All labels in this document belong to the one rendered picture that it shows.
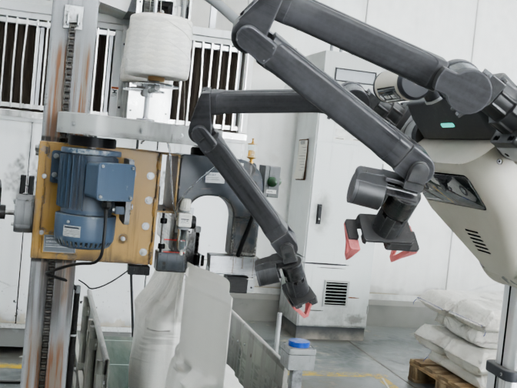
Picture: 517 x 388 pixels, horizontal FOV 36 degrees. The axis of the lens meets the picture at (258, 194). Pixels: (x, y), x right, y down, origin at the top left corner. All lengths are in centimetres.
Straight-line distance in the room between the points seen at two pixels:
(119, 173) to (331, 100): 71
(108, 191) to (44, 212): 31
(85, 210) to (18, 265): 299
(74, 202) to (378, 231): 82
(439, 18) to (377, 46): 567
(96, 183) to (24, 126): 300
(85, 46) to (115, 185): 48
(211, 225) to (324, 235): 123
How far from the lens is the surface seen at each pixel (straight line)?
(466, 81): 140
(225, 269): 227
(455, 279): 719
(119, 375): 347
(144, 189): 221
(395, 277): 694
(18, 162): 492
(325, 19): 137
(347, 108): 140
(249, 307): 651
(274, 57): 137
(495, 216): 164
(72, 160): 202
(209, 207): 503
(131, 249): 222
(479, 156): 158
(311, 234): 596
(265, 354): 266
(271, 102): 197
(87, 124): 197
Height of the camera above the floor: 137
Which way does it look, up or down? 3 degrees down
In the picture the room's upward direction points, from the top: 6 degrees clockwise
